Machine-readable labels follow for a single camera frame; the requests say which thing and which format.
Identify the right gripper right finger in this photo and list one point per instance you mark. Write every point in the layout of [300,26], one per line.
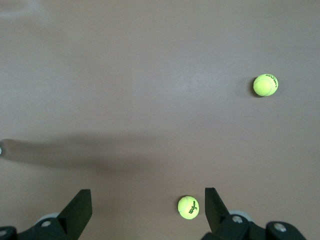
[225,225]

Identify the yellow tennis ball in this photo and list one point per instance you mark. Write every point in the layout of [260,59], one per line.
[265,85]
[188,207]

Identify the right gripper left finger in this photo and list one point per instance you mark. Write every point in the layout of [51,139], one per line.
[62,225]

